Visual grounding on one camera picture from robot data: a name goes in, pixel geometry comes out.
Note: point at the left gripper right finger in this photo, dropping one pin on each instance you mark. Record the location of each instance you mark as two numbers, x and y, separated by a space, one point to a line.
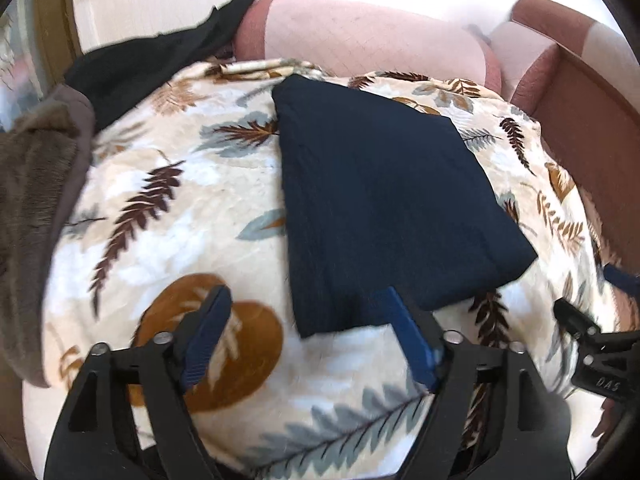
419 336

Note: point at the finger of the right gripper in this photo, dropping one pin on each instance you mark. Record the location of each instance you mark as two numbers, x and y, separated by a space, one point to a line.
626 282

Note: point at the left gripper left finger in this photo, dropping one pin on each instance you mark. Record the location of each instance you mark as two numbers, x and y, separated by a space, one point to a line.
197 334

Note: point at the dark navy garment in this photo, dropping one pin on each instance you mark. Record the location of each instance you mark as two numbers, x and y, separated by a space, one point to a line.
378 195

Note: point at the leaf pattern fleece blanket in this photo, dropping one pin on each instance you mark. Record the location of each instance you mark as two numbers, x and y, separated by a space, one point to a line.
273 273

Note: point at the brown fuzzy blanket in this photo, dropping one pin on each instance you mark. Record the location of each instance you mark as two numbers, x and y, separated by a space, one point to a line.
44 161

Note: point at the pink and maroon armrest cushion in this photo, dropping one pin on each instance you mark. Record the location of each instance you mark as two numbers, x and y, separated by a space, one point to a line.
527 61

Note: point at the black garment on sofa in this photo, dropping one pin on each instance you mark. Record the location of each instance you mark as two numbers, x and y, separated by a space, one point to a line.
119 76

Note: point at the stained glass door panel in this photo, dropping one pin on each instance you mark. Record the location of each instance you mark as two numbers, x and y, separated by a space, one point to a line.
24 81

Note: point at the pink long bolster cushion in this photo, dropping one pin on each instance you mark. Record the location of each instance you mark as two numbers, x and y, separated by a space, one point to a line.
347 39

